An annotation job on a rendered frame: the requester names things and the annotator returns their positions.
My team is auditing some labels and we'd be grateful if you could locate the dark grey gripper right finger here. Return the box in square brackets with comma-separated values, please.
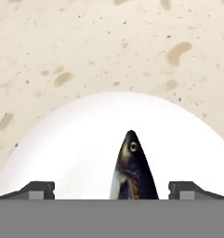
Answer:
[167, 180, 224, 201]

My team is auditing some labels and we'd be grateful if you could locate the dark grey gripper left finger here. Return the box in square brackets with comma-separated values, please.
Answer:
[0, 180, 56, 201]

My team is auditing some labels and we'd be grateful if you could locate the dark silver fish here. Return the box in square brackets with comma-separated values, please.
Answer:
[109, 129, 160, 201]

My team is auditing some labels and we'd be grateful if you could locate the white round plate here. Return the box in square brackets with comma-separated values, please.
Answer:
[0, 91, 224, 201]

